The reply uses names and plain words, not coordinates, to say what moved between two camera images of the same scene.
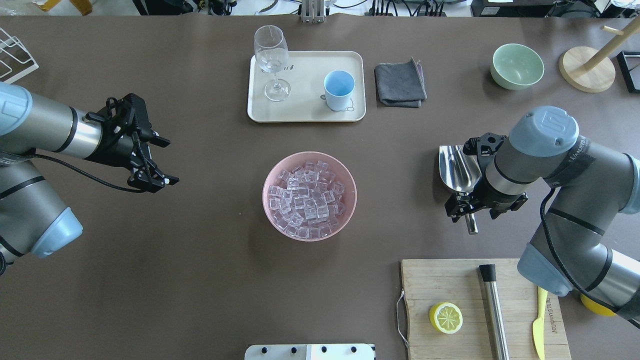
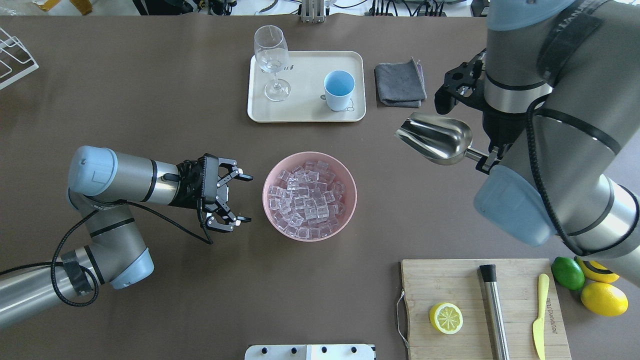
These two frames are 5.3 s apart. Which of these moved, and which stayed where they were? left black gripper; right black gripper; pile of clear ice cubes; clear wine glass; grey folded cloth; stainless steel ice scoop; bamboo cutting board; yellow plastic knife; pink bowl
Moved: right black gripper; left black gripper; stainless steel ice scoop
Stayed: pink bowl; yellow plastic knife; bamboo cutting board; grey folded cloth; pile of clear ice cubes; clear wine glass
